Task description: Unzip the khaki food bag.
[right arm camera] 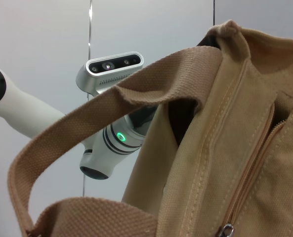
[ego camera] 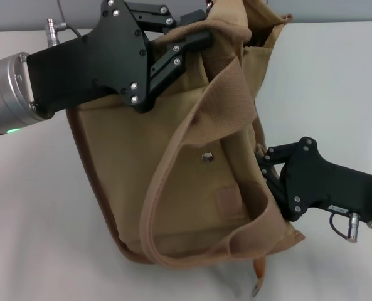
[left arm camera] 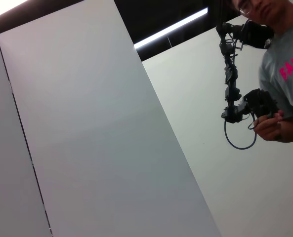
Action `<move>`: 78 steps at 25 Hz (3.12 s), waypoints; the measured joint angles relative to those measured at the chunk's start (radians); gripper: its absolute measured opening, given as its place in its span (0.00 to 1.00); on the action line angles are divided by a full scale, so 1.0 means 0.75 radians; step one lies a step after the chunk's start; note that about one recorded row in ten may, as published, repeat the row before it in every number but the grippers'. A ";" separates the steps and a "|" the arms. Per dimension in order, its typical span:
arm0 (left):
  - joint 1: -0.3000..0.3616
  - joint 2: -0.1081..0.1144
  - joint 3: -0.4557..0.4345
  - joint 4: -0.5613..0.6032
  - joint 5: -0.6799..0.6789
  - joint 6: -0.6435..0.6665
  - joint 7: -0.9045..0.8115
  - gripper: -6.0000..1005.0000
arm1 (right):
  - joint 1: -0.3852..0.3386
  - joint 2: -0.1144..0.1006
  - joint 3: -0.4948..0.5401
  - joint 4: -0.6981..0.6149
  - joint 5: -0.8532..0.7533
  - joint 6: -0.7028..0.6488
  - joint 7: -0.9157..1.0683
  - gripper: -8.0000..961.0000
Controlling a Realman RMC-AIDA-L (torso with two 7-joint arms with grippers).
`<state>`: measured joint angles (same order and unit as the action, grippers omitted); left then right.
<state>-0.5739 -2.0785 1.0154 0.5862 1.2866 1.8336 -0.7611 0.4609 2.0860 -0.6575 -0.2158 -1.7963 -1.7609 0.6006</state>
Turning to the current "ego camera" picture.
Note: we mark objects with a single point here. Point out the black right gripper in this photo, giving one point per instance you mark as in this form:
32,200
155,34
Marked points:
327,185

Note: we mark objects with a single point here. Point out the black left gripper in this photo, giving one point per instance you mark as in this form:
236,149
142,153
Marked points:
94,66

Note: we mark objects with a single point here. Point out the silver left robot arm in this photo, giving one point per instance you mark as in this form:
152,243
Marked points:
7,91

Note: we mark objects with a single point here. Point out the khaki canvas food bag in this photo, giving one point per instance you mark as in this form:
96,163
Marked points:
126,172

